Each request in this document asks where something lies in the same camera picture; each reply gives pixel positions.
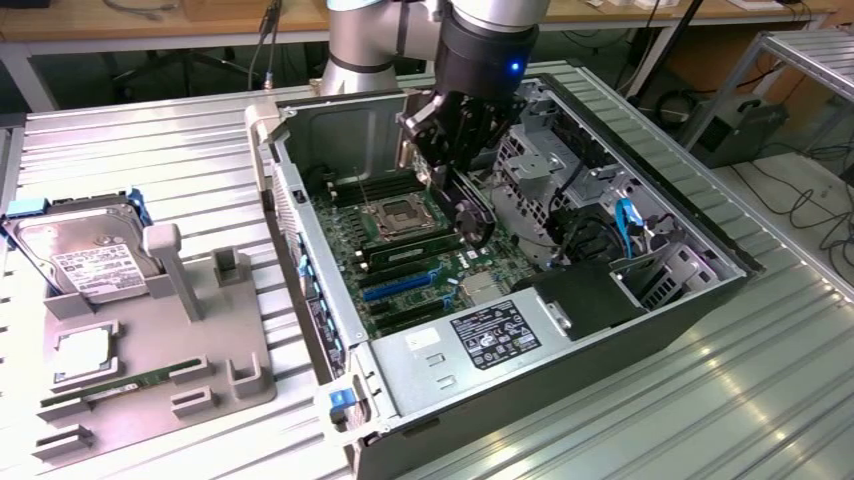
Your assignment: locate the blue SATA wire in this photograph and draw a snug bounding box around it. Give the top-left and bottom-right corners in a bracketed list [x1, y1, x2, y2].
[615, 196, 645, 261]

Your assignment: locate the wooden desk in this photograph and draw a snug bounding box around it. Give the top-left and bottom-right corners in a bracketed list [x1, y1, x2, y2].
[0, 0, 839, 114]

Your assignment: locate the silver CPU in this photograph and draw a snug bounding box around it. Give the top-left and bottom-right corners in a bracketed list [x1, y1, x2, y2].
[54, 331, 113, 374]

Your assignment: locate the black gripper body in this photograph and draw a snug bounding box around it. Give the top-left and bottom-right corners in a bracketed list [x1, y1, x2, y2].
[435, 13, 540, 104]

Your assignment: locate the silver power supply with label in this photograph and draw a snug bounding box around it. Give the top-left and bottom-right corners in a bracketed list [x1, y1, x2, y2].
[368, 287, 583, 417]

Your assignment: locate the black tripod stand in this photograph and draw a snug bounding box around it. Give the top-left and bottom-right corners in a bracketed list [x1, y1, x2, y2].
[109, 0, 285, 99]

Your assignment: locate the loose green RAM stick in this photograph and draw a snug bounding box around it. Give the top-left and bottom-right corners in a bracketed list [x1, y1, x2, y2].
[38, 356, 205, 406]

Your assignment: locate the blue disk carrier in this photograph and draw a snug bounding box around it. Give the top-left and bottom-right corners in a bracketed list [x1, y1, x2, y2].
[2, 185, 153, 251]

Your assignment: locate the black box with handle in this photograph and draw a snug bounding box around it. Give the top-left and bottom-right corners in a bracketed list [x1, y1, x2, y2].
[691, 98, 789, 170]

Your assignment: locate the metal slat frame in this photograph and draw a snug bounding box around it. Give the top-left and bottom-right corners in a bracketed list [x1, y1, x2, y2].
[679, 28, 854, 151]

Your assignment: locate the metal disk bay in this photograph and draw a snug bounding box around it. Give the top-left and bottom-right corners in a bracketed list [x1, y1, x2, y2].
[493, 94, 605, 224]

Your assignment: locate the silver chipset heatsink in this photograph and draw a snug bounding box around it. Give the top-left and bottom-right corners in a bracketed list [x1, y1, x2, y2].
[459, 276, 503, 307]

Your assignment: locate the installed green RAM stick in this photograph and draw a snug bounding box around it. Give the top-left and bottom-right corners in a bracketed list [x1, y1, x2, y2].
[368, 238, 463, 265]

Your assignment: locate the grey parts rack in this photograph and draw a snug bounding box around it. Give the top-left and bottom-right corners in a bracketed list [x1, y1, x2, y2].
[29, 222, 278, 464]

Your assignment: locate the CPU socket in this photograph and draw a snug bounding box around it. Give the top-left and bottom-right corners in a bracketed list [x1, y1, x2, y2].
[361, 196, 429, 242]

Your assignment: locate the black graphics card with fan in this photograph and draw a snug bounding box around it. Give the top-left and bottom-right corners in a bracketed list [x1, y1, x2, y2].
[430, 167, 499, 250]

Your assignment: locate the blue expansion slot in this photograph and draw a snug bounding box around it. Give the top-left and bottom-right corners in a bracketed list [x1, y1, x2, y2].
[358, 272, 436, 302]

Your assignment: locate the black plastic shroud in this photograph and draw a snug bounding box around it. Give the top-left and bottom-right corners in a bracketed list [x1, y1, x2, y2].
[531, 264, 647, 342]

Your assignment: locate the silver hard disk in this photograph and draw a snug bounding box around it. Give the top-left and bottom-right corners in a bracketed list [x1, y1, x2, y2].
[2, 202, 161, 307]

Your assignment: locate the open black PC case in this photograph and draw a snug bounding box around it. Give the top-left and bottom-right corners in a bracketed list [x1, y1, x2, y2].
[244, 72, 765, 480]

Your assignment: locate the green motherboard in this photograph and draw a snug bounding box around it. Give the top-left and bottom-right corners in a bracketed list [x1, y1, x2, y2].
[302, 164, 556, 342]

